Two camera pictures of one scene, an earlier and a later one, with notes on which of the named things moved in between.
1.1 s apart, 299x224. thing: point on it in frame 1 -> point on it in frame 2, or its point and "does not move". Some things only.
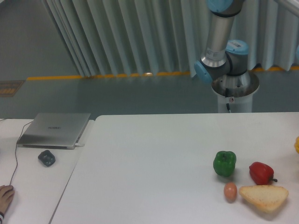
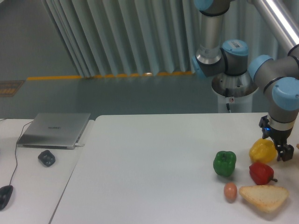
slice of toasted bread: x=266 y=199 does not move
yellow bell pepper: x=296 y=144 -> x=263 y=150
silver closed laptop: x=54 y=130 does not move
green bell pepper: x=224 y=163 does not move
